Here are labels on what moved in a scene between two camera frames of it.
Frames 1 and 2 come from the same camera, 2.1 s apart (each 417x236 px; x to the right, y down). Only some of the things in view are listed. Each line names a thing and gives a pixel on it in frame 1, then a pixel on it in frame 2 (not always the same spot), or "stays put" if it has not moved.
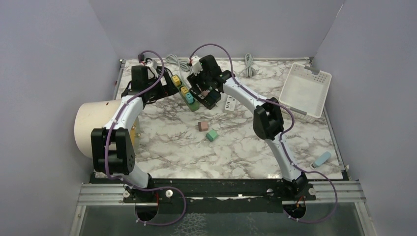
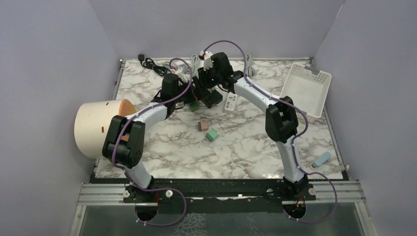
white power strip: (231, 103) stays put
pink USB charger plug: (202, 126) stays put
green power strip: (194, 106) stays put
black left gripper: (168, 88) -> (192, 96)
